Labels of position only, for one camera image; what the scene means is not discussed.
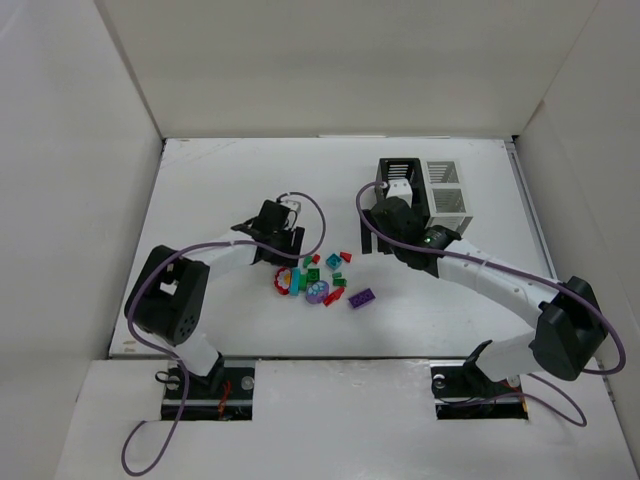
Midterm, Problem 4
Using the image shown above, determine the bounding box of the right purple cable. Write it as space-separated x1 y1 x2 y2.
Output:
354 180 627 427

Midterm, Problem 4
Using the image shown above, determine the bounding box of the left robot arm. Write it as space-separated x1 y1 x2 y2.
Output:
124 200 304 390

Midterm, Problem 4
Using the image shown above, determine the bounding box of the purple round paw lego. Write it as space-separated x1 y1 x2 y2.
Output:
305 280 330 305

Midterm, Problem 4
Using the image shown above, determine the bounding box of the red flower lego brick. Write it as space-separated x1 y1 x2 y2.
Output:
273 267 293 295

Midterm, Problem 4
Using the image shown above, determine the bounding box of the long red lego piece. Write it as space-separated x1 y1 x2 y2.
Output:
323 287 345 306

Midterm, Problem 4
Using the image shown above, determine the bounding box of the long teal lego brick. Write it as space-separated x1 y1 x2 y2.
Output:
289 268 307 296

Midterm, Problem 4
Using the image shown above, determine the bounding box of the white slatted container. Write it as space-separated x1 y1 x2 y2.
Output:
423 159 473 235

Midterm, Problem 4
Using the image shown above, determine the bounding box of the teal square lego brick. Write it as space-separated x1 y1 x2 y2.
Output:
326 253 343 271

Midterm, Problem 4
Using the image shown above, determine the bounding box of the black slatted container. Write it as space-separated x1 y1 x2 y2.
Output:
375 158 428 214

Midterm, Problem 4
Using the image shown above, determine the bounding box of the purple rectangular lego brick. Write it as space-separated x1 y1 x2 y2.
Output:
348 288 376 310

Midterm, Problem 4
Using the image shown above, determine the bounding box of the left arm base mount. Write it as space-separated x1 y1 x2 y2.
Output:
154 359 256 422

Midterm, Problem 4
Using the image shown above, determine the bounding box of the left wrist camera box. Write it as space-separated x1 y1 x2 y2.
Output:
277 198 302 215

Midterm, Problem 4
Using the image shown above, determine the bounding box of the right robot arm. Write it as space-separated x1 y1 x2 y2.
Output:
366 197 608 396

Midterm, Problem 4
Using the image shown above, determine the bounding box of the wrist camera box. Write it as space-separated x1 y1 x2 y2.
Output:
386 179 413 206
277 198 302 215

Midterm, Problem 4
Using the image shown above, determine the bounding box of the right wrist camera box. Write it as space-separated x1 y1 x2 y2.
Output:
386 179 413 206

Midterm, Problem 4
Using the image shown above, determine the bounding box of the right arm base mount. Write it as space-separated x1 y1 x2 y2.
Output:
430 349 528 420

